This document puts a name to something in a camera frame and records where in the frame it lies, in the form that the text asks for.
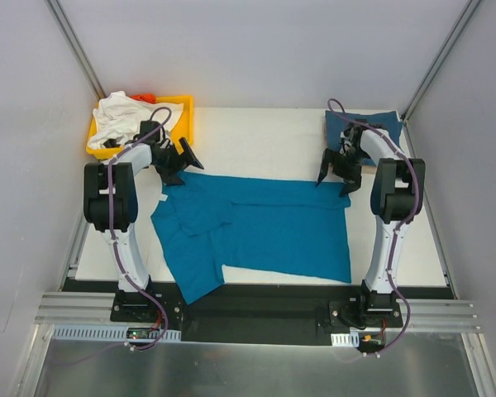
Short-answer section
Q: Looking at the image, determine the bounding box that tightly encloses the teal blue t-shirt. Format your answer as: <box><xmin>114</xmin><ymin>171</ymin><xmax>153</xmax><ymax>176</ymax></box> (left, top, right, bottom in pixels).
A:
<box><xmin>150</xmin><ymin>172</ymin><xmax>351</xmax><ymax>304</ymax></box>

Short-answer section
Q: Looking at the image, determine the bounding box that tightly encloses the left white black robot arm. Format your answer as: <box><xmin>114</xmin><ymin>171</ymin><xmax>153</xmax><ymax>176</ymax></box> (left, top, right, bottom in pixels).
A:
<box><xmin>83</xmin><ymin>120</ymin><xmax>203</xmax><ymax>293</ymax></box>

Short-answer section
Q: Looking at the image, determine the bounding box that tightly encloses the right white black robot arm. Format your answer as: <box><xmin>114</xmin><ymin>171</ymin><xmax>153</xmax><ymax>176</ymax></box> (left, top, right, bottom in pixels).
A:
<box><xmin>316</xmin><ymin>120</ymin><xmax>426</xmax><ymax>327</ymax></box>

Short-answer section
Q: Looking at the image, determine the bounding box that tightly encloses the yellow plastic bin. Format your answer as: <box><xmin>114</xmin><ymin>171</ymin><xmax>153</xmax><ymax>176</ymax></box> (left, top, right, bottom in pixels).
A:
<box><xmin>85</xmin><ymin>95</ymin><xmax>194</xmax><ymax>160</ymax></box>

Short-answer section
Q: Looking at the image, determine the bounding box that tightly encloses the folded dark blue t-shirt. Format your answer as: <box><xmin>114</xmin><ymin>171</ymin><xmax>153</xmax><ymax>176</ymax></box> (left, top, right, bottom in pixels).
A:
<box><xmin>325</xmin><ymin>110</ymin><xmax>403</xmax><ymax>146</ymax></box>

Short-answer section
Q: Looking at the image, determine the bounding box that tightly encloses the white printed t-shirt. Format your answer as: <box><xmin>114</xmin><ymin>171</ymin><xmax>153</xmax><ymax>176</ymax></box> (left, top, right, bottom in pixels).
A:
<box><xmin>87</xmin><ymin>91</ymin><xmax>184</xmax><ymax>151</ymax></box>

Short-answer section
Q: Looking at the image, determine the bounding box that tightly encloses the orange garment in bin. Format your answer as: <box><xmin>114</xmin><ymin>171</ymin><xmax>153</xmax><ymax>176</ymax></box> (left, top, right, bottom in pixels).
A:
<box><xmin>131</xmin><ymin>93</ymin><xmax>156</xmax><ymax>104</ymax></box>

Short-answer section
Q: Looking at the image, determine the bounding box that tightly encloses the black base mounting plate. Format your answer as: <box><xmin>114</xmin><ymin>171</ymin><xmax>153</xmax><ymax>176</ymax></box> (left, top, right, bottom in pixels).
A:
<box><xmin>61</xmin><ymin>280</ymin><xmax>414</xmax><ymax>347</ymax></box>

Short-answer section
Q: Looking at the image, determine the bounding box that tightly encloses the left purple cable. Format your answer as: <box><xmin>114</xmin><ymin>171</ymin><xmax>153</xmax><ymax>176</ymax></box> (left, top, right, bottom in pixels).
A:
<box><xmin>107</xmin><ymin>107</ymin><xmax>174</xmax><ymax>353</ymax></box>

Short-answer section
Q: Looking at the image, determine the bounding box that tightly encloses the purple cable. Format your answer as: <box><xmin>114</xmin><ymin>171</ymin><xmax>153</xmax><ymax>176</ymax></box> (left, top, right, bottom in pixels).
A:
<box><xmin>327</xmin><ymin>98</ymin><xmax>425</xmax><ymax>361</ymax></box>
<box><xmin>107</xmin><ymin>107</ymin><xmax>174</xmax><ymax>353</ymax></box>

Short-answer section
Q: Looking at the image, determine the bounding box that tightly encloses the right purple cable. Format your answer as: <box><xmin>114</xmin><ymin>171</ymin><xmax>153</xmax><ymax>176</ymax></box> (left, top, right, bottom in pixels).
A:
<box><xmin>327</xmin><ymin>98</ymin><xmax>425</xmax><ymax>361</ymax></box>

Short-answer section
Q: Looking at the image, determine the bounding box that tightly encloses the right slotted cable duct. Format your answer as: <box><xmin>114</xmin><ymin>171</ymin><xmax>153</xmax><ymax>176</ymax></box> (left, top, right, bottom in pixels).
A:
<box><xmin>331</xmin><ymin>332</ymin><xmax>360</xmax><ymax>348</ymax></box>

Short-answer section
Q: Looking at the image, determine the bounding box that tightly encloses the slotted cable duct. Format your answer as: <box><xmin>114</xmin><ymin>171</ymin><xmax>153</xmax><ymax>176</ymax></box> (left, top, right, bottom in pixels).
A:
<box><xmin>331</xmin><ymin>332</ymin><xmax>360</xmax><ymax>348</ymax></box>
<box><xmin>53</xmin><ymin>324</ymin><xmax>182</xmax><ymax>343</ymax></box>

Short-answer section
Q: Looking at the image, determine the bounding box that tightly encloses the aluminium extrusion rail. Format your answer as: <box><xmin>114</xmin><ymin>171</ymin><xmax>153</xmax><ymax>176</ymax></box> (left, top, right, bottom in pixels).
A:
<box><xmin>34</xmin><ymin>292</ymin><xmax>483</xmax><ymax>333</ymax></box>

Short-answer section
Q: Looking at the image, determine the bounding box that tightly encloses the left aluminium frame post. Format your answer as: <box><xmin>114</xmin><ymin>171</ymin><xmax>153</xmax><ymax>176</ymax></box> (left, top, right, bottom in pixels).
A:
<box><xmin>45</xmin><ymin>0</ymin><xmax>106</xmax><ymax>100</ymax></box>

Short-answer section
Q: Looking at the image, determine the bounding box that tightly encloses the aluminium frame post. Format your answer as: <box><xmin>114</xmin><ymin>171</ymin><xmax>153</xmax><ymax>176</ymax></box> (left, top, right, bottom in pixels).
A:
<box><xmin>45</xmin><ymin>0</ymin><xmax>106</xmax><ymax>100</ymax></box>
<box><xmin>401</xmin><ymin>0</ymin><xmax>484</xmax><ymax>124</ymax></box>

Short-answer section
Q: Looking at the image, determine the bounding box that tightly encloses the left slotted cable duct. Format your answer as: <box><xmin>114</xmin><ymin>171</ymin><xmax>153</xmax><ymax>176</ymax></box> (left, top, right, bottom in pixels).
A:
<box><xmin>53</xmin><ymin>324</ymin><xmax>182</xmax><ymax>343</ymax></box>

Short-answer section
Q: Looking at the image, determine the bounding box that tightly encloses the right aluminium frame post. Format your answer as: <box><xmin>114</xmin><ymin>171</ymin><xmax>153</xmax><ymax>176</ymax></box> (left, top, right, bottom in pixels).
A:
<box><xmin>401</xmin><ymin>0</ymin><xmax>484</xmax><ymax>124</ymax></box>

